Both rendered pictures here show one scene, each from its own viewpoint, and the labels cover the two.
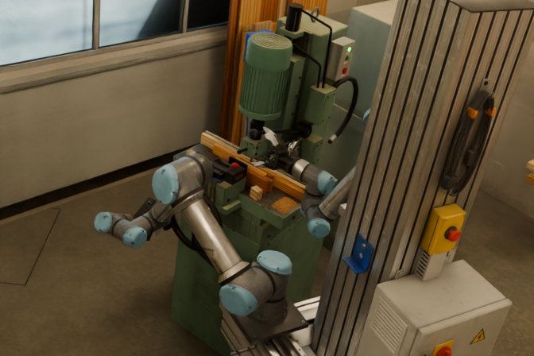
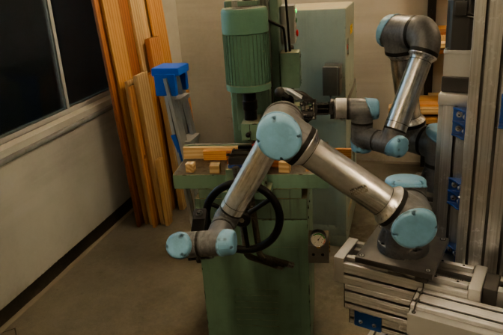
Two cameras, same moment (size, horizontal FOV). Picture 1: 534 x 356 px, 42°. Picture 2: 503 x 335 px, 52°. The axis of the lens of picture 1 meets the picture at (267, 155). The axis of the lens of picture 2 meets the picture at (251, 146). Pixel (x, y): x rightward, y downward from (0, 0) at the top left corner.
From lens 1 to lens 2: 1.40 m
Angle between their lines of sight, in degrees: 24
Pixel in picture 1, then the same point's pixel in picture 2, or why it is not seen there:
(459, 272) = not seen: outside the picture
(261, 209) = (299, 177)
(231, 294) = (412, 221)
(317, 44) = (275, 7)
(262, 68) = (251, 32)
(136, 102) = (50, 186)
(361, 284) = not seen: outside the picture
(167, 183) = (286, 129)
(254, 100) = (251, 71)
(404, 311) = not seen: outside the picture
